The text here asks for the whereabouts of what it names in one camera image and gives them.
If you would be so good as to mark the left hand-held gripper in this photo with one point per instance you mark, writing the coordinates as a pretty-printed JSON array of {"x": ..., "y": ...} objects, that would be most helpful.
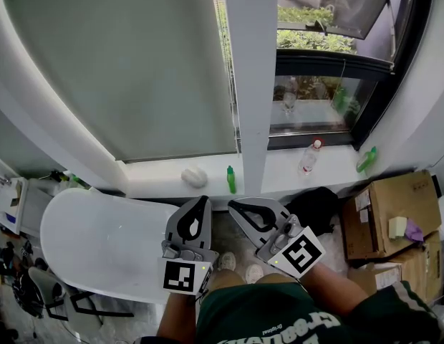
[{"x": 179, "y": 274}]

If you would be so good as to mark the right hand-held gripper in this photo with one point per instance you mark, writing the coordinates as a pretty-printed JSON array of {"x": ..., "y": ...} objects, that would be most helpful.
[{"x": 300, "y": 253}]

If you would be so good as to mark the white fluffy duster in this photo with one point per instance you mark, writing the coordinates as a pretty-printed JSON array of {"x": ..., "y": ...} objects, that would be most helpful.
[{"x": 194, "y": 177}]

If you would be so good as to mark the white bathtub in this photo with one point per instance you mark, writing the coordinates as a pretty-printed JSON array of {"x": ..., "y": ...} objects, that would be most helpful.
[{"x": 100, "y": 242}]

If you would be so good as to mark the person's left forearm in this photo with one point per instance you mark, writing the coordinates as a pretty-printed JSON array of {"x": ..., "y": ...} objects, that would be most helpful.
[{"x": 177, "y": 317}]

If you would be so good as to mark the person's right forearm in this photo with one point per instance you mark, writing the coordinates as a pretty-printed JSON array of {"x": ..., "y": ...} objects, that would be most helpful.
[{"x": 333, "y": 292}]

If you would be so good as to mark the person's left white shoe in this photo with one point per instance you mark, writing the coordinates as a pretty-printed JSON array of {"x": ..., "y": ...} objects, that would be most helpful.
[{"x": 227, "y": 261}]

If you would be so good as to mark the person's white shoe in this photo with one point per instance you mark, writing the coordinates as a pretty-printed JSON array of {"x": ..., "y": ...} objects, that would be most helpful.
[
  {"x": 254, "y": 273},
  {"x": 227, "y": 261}
]

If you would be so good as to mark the slim green bottle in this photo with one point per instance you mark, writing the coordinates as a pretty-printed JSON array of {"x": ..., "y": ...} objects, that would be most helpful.
[{"x": 231, "y": 181}]

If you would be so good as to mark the black backpack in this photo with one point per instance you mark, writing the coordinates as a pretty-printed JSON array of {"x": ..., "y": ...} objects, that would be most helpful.
[{"x": 315, "y": 210}]

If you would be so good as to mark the person's right white shoe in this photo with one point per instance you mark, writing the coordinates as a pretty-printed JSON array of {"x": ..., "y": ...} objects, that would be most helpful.
[{"x": 254, "y": 273}]

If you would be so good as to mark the white window sill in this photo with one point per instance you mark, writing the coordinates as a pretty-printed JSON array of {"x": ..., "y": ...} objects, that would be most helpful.
[{"x": 154, "y": 177}]

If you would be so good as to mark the clear water bottle red label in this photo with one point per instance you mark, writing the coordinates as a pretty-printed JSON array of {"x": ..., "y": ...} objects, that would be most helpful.
[{"x": 308, "y": 160}]

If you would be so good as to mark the dark green shirt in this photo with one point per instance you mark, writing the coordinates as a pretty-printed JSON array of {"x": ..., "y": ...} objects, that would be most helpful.
[{"x": 265, "y": 317}]

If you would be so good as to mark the green detergent bottle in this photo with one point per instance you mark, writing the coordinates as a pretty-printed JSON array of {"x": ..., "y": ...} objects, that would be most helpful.
[{"x": 366, "y": 160}]

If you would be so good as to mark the small green bottle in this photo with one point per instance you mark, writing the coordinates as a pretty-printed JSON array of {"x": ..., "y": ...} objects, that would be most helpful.
[{"x": 78, "y": 181}]

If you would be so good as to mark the large cardboard box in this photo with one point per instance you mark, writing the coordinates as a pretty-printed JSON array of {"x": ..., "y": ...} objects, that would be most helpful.
[{"x": 386, "y": 199}]

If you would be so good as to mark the pale yellow sponge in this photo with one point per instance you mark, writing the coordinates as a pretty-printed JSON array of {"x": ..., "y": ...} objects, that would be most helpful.
[{"x": 397, "y": 227}]

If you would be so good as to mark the purple cloth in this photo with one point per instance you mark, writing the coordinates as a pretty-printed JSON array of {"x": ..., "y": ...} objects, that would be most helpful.
[{"x": 414, "y": 231}]

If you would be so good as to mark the white vanity cabinet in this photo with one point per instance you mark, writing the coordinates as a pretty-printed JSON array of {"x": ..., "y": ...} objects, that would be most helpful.
[{"x": 32, "y": 206}]

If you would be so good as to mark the cardboard box with white label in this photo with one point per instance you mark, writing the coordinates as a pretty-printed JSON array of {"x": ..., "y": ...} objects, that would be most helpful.
[{"x": 419, "y": 271}]

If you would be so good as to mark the grey roller blind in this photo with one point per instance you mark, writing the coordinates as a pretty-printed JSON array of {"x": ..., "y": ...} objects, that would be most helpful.
[{"x": 118, "y": 66}]

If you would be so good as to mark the chrome faucet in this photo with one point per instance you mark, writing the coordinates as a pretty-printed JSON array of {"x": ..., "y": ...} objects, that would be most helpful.
[{"x": 1, "y": 180}]

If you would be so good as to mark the grey chair black frame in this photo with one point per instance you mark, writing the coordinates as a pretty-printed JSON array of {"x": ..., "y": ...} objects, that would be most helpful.
[{"x": 50, "y": 292}]

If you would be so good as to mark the black window frame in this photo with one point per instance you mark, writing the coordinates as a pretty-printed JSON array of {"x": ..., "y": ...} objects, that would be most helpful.
[{"x": 383, "y": 95}]

